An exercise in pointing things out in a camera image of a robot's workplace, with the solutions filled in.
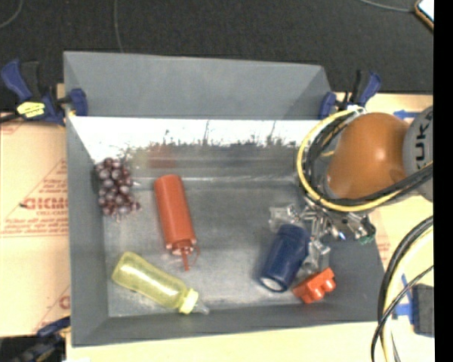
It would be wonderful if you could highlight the purple toy grape bunch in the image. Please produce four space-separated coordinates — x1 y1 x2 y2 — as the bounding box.
94 156 142 221

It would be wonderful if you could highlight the dark blue cup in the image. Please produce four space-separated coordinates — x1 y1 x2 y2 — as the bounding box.
257 222 312 293

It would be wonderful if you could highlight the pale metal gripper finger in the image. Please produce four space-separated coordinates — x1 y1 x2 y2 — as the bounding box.
302 239 331 275
268 204 306 232

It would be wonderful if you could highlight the yellow clear plastic bottle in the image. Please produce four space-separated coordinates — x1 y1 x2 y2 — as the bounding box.
111 250 209 315

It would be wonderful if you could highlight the brown cardboard board, red print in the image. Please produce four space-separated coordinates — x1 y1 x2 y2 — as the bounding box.
0 91 434 339

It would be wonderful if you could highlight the grey metal bin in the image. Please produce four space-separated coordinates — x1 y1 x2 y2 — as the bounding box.
62 50 387 347

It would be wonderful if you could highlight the red squeeze bottle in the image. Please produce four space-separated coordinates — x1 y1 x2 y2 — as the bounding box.
153 173 201 272

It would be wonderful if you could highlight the black cylinder on white bracket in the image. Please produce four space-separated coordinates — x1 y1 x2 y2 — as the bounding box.
363 216 378 238

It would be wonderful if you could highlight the orange-red toy brick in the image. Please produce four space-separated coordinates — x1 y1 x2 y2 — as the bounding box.
292 266 337 305

